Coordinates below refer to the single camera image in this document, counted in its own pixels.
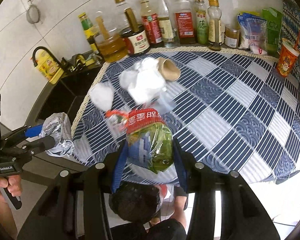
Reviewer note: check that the yellow green sponge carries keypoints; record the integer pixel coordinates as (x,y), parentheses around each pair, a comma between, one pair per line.
(92,60)

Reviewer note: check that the black sink faucet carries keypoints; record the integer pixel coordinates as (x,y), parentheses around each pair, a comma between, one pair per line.
(33,58)

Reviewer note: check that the red paper cup with straw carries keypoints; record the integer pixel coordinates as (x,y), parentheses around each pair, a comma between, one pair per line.
(288,56)

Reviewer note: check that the black kitchen sink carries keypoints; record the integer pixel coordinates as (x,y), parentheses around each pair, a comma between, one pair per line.
(65,96)

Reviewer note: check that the metal mesh strainer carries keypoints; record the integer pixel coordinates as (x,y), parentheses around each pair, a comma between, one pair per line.
(33,14)

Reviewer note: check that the small white tissue ball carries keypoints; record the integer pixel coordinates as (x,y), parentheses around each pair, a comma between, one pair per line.
(102,96)

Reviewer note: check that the green label oil bottle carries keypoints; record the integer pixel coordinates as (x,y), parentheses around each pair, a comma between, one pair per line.
(202,27)

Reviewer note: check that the green packet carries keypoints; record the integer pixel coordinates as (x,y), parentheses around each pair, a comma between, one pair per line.
(274,22)

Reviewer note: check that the silver foil wrapper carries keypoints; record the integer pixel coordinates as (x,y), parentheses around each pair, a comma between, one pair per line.
(59,128)

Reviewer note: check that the red label clear bottle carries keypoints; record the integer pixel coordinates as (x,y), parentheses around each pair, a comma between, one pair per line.
(184,21)

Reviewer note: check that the red label soy sauce bottle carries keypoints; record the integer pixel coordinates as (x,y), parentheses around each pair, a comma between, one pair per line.
(151,24)

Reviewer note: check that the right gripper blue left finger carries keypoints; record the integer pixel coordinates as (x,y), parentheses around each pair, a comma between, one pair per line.
(121,159)

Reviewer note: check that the person's left hand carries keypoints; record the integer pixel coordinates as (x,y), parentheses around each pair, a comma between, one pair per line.
(12,184)

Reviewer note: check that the dark soy sauce jug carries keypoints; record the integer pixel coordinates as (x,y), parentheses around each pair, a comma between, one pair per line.
(132,32)

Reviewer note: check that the red snack wrapper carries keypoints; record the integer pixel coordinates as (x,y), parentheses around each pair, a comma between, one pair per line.
(118,119)

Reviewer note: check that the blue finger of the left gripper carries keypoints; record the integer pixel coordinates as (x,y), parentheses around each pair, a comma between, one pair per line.
(33,131)
(40,145)

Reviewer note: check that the blue white patterned tablecloth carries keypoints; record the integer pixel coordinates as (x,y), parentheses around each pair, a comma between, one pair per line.
(235,112)

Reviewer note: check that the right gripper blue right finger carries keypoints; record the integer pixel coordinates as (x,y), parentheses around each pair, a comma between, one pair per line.
(179,166)

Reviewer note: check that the black yellow dish cloth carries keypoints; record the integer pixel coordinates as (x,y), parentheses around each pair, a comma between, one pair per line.
(75,64)

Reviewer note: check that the green yellow sauce bottle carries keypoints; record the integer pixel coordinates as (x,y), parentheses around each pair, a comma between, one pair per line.
(90,31)

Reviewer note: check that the green red snack bag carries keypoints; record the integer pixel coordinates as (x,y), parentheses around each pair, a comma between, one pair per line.
(149,140)

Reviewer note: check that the black trash bin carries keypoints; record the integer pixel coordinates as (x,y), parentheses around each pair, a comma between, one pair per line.
(136,203)

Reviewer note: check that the small glass jar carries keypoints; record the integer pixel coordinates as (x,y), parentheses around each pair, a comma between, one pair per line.
(231,36)

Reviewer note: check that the small gold cap bottle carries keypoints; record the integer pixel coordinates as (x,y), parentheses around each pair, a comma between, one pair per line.
(215,13)

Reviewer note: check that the clear cooking oil jug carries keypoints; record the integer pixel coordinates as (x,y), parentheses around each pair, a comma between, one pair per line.
(109,41)

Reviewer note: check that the yellow dish soap bottle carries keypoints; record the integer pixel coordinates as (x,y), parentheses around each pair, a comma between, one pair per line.
(48,66)

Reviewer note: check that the white vinegar bottle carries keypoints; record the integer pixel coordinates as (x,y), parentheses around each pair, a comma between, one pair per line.
(168,31)

